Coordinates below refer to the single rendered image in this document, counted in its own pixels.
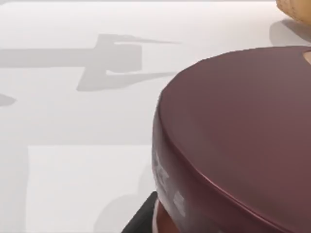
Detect dark red round container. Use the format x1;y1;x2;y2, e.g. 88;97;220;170
151;46;311;233

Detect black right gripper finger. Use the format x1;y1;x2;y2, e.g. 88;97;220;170
121;191;159;233

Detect woven wicker basket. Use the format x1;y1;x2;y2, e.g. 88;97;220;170
276;0;311;25

